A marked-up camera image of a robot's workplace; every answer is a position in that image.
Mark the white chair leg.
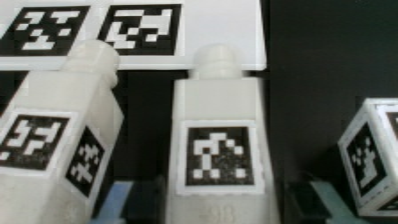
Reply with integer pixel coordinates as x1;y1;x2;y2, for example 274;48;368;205
0;40;124;224
165;45;281;224

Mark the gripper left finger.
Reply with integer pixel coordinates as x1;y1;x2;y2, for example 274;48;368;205
87;181;164;224

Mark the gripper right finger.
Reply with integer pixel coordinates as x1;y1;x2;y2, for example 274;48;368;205
284;173;371;224

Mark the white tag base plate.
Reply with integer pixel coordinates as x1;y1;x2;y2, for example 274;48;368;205
0;0;267;71

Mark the white chair nut cube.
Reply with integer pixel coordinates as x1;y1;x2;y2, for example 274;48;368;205
338;98;398;217

